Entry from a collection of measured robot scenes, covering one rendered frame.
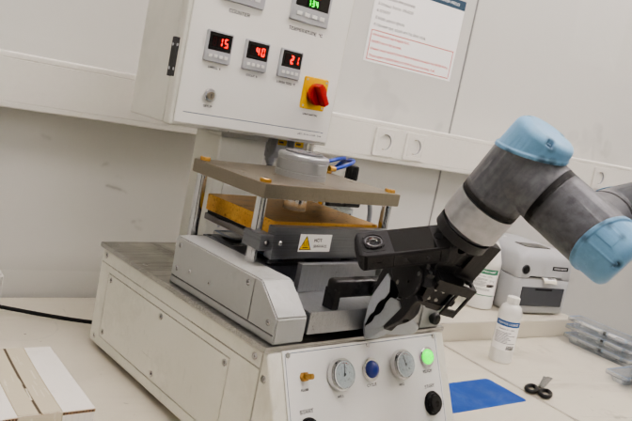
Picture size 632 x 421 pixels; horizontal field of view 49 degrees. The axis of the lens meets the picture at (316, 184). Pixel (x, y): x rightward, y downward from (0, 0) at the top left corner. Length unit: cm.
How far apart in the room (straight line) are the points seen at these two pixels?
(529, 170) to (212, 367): 47
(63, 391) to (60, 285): 62
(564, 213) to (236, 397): 45
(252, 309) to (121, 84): 65
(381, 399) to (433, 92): 107
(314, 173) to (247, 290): 23
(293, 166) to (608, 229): 46
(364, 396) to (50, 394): 39
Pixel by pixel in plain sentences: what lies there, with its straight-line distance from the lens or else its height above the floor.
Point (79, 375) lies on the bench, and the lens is 117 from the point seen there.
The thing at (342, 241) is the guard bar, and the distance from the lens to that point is 102.
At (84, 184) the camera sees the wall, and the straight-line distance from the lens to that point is 146.
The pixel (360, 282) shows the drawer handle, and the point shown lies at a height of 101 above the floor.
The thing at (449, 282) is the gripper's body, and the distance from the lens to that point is 88.
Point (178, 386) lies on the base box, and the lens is 103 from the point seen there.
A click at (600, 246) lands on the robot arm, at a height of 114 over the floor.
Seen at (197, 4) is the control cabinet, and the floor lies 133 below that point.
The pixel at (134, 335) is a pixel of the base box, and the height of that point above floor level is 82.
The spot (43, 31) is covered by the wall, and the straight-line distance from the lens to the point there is 141.
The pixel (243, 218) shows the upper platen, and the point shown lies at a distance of 101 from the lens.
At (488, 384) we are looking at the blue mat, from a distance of 147.
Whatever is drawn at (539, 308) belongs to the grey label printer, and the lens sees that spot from 193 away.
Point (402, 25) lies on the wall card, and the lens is 180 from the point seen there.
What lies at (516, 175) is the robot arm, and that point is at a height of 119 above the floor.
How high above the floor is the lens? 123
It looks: 7 degrees down
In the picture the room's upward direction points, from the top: 11 degrees clockwise
